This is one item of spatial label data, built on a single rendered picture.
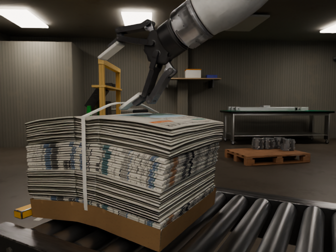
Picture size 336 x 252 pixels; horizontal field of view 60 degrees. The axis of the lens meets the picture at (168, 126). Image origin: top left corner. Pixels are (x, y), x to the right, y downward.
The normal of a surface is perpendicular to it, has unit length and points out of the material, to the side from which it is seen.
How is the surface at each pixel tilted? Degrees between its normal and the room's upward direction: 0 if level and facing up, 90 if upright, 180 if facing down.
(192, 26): 117
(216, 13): 127
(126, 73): 90
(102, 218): 90
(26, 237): 0
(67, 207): 91
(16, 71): 90
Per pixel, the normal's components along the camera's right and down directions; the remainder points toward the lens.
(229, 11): -0.04, 0.73
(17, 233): 0.00, -1.00
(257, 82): 0.07, 0.07
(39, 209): -0.48, 0.08
